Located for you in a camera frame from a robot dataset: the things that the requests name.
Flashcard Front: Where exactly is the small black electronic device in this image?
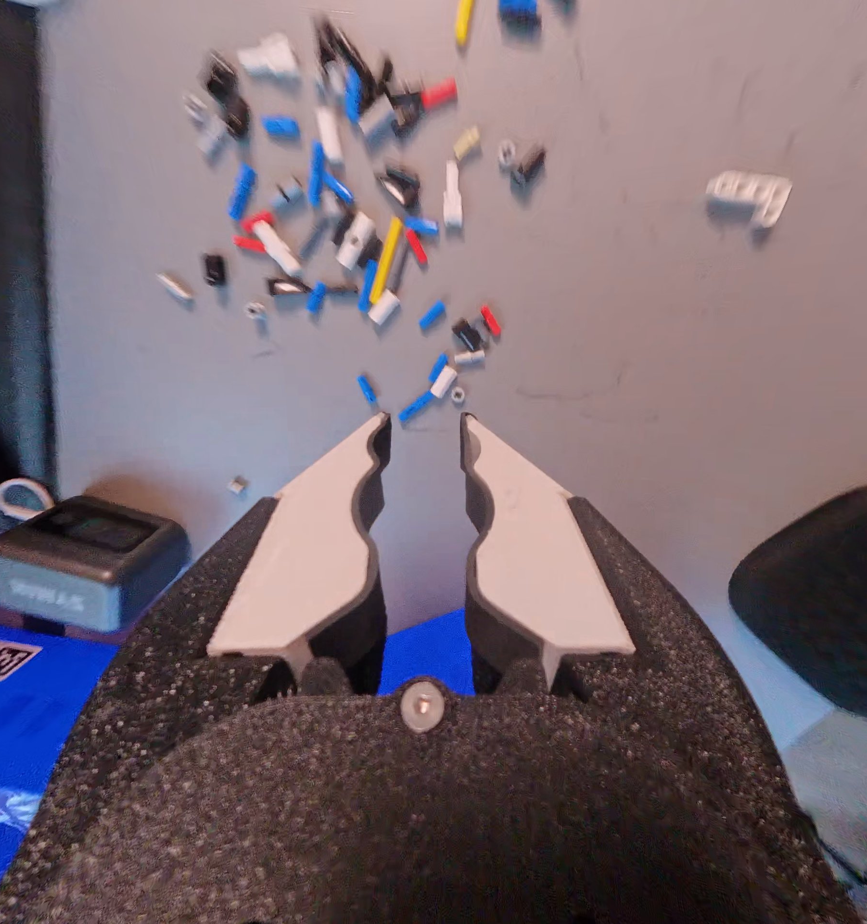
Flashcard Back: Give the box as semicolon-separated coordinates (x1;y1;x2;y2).
0;496;189;633

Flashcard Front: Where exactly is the white toy brick beam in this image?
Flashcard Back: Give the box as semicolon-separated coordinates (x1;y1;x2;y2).
705;171;792;228

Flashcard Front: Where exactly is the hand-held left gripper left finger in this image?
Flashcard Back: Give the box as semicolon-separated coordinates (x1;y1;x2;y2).
207;415;391;659

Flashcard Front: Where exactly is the pile of small toy brick parts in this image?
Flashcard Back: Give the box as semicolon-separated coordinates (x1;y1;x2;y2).
157;0;550;427

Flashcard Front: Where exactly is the white cable loop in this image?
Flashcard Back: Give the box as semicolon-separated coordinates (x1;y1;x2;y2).
0;477;55;524

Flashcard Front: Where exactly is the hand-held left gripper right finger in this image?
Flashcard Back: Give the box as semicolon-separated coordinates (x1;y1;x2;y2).
460;415;637;658

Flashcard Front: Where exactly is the black wrist rest pad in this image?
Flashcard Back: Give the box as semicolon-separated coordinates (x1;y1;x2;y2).
730;484;867;719

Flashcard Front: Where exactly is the grey desk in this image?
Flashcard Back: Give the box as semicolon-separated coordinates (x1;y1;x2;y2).
37;0;867;752

